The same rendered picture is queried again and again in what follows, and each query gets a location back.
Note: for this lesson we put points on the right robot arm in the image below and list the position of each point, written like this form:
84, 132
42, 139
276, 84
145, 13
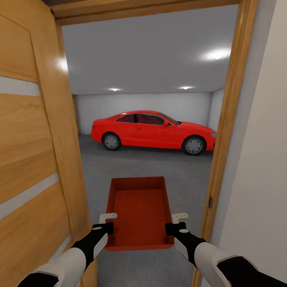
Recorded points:
220, 267

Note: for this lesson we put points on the car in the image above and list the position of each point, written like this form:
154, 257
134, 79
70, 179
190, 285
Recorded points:
145, 128

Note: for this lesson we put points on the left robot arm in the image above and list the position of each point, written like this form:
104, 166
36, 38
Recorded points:
66, 270

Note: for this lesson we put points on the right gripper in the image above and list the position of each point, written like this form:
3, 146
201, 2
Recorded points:
170, 227

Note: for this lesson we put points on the door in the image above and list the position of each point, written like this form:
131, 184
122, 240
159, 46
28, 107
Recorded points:
43, 202

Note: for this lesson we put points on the storage box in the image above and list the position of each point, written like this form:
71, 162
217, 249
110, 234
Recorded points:
142, 208

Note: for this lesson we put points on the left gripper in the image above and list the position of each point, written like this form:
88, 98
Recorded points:
109, 227

